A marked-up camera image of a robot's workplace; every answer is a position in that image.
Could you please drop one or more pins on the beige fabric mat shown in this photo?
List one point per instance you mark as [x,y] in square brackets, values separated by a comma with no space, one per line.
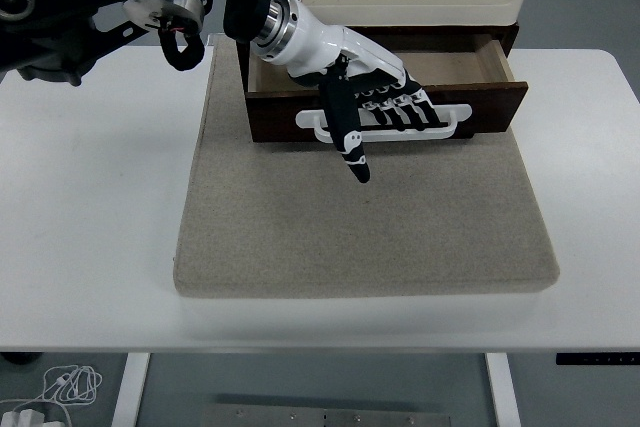
[350,227]

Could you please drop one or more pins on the white power adapter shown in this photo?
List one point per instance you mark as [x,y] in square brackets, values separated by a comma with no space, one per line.
[30,419]

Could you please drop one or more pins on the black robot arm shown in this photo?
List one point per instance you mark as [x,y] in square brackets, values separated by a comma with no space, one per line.
[75,7]

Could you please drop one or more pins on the black caster wheel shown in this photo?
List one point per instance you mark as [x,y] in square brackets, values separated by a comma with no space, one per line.
[20,358]

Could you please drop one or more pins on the dark brown wooden drawer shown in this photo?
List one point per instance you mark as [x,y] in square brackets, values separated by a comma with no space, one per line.
[495,102]

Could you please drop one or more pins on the black table control panel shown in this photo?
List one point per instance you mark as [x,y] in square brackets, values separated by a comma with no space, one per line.
[595,359]

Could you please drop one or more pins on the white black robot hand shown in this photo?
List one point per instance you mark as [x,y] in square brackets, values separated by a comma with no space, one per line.
[340,52]

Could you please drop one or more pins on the white table leg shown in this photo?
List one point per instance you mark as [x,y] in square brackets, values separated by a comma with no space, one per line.
[131,387]
[502,387]

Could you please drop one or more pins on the dark brown wooden drawer casing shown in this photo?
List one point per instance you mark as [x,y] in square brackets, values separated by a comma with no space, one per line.
[440,29]

